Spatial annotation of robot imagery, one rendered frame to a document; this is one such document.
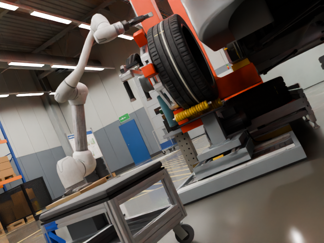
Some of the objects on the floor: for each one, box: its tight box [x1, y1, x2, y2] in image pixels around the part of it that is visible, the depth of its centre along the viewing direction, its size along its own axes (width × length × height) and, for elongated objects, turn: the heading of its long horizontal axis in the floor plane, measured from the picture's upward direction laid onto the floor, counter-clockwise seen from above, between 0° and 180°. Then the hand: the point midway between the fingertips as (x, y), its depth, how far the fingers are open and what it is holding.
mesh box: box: [0, 176, 54, 230], centre depth 983 cm, size 88×127×97 cm
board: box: [64, 127, 119, 183], centre depth 1146 cm, size 150×50×195 cm, turn 75°
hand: (148, 15), depth 246 cm, fingers closed
